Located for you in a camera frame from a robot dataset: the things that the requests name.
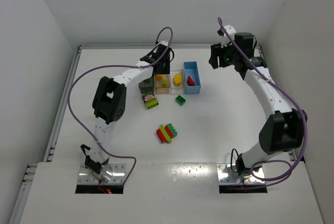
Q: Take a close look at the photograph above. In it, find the red curved lego piece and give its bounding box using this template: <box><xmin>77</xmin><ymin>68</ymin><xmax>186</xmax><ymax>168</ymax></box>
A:
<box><xmin>187</xmin><ymin>76</ymin><xmax>196</xmax><ymax>86</ymax></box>

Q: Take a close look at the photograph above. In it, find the grey transparent container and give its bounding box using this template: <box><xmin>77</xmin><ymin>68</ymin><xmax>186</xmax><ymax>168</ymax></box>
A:
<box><xmin>138</xmin><ymin>77</ymin><xmax>154</xmax><ymax>94</ymax></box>

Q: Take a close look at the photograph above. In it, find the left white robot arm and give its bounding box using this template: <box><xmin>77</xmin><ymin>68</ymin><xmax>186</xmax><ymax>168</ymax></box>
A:
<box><xmin>83</xmin><ymin>41</ymin><xmax>171</xmax><ymax>175</ymax></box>

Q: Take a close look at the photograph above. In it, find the clear transparent container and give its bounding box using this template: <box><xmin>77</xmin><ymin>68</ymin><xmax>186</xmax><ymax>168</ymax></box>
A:
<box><xmin>170</xmin><ymin>64</ymin><xmax>185</xmax><ymax>95</ymax></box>

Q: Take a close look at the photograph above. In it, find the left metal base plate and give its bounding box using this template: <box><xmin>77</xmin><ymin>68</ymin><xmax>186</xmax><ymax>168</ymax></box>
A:
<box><xmin>77</xmin><ymin>163</ymin><xmax>126</xmax><ymax>186</ymax></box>

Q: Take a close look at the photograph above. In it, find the left aluminium frame rail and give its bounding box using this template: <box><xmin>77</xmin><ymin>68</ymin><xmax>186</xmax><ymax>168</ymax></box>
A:
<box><xmin>43</xmin><ymin>46</ymin><xmax>81</xmax><ymax>162</ymax></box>

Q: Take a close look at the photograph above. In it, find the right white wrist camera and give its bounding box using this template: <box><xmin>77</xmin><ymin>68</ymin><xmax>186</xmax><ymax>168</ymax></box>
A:
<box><xmin>217</xmin><ymin>25</ymin><xmax>236</xmax><ymax>48</ymax></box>

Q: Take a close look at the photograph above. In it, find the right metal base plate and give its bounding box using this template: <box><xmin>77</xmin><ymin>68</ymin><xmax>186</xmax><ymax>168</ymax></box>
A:
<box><xmin>217</xmin><ymin>163</ymin><xmax>266</xmax><ymax>186</ymax></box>

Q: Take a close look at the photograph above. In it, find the purple cable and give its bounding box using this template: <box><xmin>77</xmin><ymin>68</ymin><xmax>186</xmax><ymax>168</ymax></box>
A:
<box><xmin>68</xmin><ymin>27</ymin><xmax>174</xmax><ymax>191</ymax></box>
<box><xmin>217</xmin><ymin>17</ymin><xmax>308</xmax><ymax>188</ymax></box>

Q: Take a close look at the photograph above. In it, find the metal base plate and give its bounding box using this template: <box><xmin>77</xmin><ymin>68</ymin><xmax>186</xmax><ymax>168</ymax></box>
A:
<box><xmin>217</xmin><ymin>163</ymin><xmax>266</xmax><ymax>186</ymax></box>
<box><xmin>77</xmin><ymin>163</ymin><xmax>126</xmax><ymax>186</ymax></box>

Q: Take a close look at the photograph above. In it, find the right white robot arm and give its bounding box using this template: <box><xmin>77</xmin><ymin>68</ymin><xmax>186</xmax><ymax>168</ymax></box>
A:
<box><xmin>209</xmin><ymin>30</ymin><xmax>307</xmax><ymax>175</ymax></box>

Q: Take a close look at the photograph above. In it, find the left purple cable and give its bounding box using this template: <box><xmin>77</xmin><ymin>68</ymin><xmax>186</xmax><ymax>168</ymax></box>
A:
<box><xmin>68</xmin><ymin>27</ymin><xmax>174</xmax><ymax>191</ymax></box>

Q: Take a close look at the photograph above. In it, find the orange transparent container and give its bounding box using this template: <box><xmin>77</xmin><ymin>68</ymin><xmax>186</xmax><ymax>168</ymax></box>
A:
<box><xmin>154</xmin><ymin>74</ymin><xmax>171</xmax><ymax>94</ymax></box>

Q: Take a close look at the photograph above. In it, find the small lime green lego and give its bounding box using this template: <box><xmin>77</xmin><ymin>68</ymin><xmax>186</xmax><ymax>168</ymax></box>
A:
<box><xmin>161</xmin><ymin>79</ymin><xmax>168</xmax><ymax>87</ymax></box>

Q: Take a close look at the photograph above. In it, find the red white green lego stack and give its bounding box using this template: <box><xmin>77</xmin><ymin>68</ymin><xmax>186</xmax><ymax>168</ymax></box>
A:
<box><xmin>141</xmin><ymin>91</ymin><xmax>159</xmax><ymax>110</ymax></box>

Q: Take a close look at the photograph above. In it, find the blue container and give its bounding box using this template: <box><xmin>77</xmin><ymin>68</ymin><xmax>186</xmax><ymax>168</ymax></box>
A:
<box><xmin>183</xmin><ymin>61</ymin><xmax>201</xmax><ymax>95</ymax></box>

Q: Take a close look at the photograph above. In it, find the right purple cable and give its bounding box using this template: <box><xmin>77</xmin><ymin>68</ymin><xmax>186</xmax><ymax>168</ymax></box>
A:
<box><xmin>217</xmin><ymin>17</ymin><xmax>308</xmax><ymax>188</ymax></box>

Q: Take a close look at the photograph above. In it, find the yellow round lego piece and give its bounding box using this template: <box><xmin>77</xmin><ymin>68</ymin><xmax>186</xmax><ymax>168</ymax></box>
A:
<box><xmin>173</xmin><ymin>73</ymin><xmax>182</xmax><ymax>87</ymax></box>

